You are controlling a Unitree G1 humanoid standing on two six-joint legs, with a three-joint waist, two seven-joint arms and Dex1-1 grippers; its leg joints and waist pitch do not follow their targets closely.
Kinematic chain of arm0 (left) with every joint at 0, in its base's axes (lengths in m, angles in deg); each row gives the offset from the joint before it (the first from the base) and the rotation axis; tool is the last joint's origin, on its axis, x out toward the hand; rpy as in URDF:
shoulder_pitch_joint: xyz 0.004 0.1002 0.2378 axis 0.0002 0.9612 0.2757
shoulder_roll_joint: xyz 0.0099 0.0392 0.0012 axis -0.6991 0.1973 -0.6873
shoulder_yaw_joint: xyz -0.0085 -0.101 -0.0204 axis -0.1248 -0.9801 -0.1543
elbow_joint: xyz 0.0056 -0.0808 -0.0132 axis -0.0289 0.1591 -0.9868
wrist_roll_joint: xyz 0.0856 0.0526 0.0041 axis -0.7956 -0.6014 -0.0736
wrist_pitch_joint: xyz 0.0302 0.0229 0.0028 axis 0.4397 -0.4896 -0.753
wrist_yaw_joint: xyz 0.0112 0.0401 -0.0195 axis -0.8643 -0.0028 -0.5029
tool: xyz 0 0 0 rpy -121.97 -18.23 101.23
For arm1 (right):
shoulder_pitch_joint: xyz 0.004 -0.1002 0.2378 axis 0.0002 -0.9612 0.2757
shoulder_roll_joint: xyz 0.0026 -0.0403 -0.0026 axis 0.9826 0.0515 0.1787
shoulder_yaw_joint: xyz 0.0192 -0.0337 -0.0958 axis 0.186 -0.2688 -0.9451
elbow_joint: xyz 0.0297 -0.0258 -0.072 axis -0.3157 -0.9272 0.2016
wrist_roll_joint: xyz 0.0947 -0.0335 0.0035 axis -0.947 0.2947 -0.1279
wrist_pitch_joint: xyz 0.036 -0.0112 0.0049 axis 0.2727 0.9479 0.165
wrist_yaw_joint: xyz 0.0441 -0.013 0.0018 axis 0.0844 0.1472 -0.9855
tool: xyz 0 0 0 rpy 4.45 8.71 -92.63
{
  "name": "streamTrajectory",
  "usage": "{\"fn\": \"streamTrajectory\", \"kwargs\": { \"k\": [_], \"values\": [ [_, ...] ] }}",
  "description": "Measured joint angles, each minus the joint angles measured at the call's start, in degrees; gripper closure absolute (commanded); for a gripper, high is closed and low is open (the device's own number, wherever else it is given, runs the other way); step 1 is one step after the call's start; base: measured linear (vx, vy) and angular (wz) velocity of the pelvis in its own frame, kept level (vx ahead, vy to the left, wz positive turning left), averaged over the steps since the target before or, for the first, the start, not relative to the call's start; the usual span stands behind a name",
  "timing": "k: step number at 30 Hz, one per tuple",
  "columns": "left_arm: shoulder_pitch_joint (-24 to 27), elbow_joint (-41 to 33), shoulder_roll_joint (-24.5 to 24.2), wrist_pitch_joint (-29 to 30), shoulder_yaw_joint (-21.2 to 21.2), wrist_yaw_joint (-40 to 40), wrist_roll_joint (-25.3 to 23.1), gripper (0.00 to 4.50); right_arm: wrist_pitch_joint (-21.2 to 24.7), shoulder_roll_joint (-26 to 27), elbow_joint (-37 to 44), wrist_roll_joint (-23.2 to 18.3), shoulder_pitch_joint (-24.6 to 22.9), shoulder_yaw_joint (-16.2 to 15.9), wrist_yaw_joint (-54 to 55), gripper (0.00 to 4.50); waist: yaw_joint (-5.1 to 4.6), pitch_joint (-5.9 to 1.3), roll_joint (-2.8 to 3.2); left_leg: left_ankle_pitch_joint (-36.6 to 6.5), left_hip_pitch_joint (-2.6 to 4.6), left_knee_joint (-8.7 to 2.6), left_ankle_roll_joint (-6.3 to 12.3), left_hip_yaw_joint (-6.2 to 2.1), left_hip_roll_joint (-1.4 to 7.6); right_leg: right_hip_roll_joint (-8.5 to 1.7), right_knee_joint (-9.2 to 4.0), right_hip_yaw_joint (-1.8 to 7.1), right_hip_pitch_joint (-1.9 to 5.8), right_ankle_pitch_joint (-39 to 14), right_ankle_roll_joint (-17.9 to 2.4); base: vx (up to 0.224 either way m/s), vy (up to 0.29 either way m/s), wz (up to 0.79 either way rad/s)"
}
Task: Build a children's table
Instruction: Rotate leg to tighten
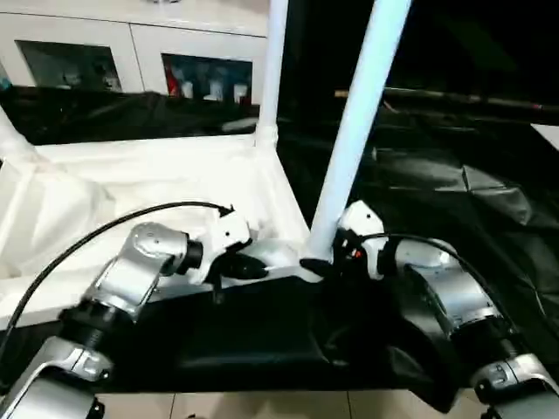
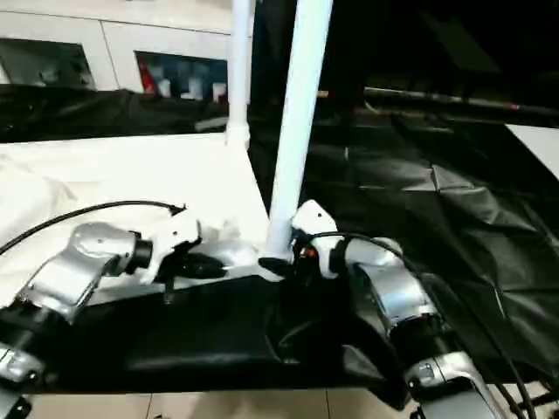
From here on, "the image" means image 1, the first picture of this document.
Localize white plastic table top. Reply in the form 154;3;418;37
0;133;335;324

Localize black backdrop cloth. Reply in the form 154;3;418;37
277;0;559;113

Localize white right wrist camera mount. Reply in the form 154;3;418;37
338;200;388;281

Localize white sideboard with glass doors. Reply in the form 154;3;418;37
0;0;271;104

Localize black work mat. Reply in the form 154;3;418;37
0;85;559;414

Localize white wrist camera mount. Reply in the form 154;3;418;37
191;210;254;285
338;200;388;281

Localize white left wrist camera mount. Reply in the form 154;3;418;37
191;210;254;285

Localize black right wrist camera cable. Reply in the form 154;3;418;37
357;233;521;333

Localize white plastic table leg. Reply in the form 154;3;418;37
300;0;414;263
253;0;290;149
0;104;43;165

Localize grey metal rod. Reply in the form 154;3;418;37
383;86;559;114

